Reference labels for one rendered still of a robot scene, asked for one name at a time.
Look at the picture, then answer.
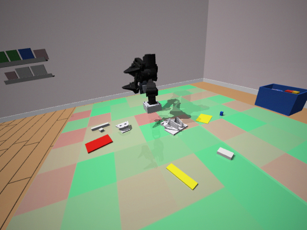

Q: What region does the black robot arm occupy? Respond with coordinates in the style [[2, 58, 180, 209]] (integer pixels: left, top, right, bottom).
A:
[[142, 54, 158, 105]]

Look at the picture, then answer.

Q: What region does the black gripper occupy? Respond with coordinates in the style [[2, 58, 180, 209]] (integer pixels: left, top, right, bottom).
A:
[[122, 57, 151, 94]]

